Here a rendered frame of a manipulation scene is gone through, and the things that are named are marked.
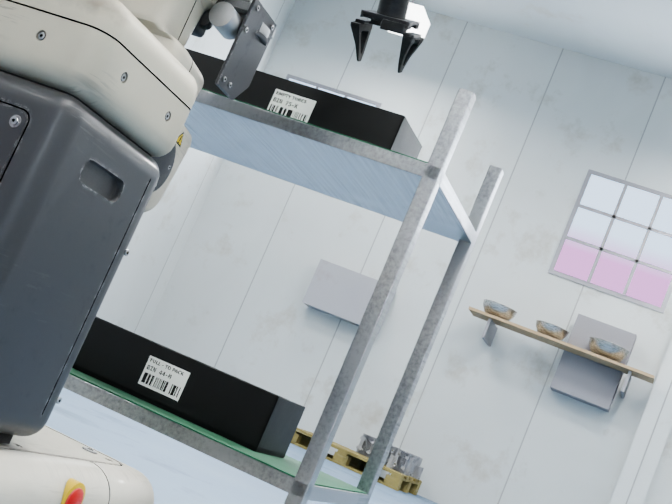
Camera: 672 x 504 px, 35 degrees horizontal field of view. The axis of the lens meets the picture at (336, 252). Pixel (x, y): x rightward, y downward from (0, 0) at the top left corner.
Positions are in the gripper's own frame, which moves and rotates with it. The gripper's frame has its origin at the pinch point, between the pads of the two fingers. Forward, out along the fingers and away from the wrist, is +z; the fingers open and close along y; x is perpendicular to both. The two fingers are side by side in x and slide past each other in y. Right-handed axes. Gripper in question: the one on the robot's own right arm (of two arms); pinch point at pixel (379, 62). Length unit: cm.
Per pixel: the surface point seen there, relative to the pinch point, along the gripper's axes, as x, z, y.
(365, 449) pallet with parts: -768, 487, 216
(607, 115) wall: -1021, 115, 115
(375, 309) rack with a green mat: 28, 38, -21
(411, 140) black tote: -9.9, 14.7, -6.8
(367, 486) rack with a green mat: 4, 84, -21
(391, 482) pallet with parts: -702, 474, 162
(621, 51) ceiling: -1018, 43, 121
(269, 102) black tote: 0.0, 13.9, 21.8
